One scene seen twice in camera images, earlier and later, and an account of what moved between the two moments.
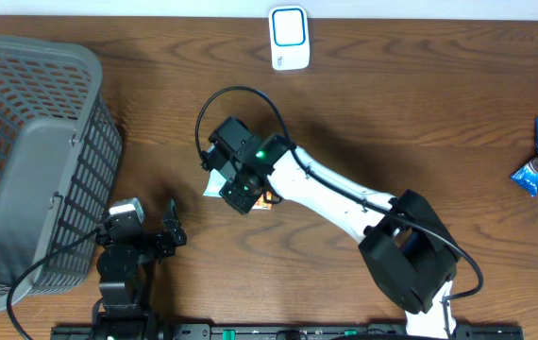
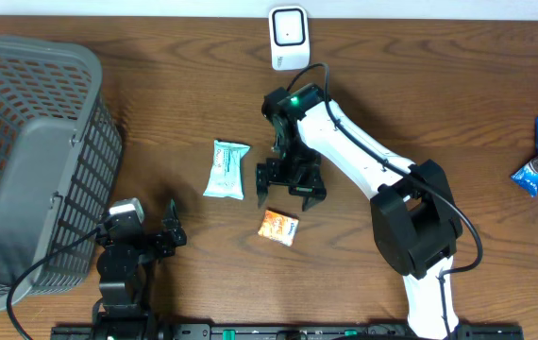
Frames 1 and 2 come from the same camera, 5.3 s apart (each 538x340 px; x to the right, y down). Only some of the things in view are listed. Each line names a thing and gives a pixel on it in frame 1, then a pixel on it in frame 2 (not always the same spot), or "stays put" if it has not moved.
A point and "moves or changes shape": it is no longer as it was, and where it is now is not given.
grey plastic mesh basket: x=44 y=153 stays put
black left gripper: x=164 y=248 stays put
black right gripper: x=239 y=201 → x=311 y=185
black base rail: x=269 y=331 stays put
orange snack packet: x=260 y=203 moves or changes shape
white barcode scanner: x=289 y=38 stays put
